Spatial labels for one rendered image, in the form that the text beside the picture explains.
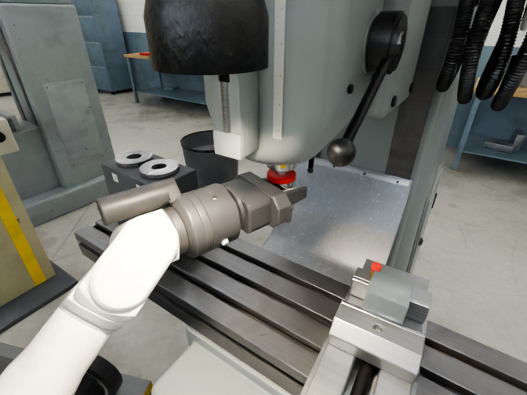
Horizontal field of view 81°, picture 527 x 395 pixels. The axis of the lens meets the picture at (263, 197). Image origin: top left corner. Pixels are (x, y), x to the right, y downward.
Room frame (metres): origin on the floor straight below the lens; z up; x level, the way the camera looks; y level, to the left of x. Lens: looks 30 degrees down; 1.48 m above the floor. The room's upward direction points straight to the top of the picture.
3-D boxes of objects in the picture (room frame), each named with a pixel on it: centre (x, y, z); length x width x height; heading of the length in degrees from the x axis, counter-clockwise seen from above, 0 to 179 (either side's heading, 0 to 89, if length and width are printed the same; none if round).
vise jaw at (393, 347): (0.29, -0.17, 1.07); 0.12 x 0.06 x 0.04; 59
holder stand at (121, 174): (0.69, 0.28, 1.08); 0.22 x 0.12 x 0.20; 53
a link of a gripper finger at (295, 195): (0.42, -0.05, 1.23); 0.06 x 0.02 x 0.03; 128
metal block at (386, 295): (0.34, -0.19, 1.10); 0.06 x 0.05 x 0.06; 59
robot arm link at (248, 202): (0.39, 0.04, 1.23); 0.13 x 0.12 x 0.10; 38
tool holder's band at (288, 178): (0.45, -0.03, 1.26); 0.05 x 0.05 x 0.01
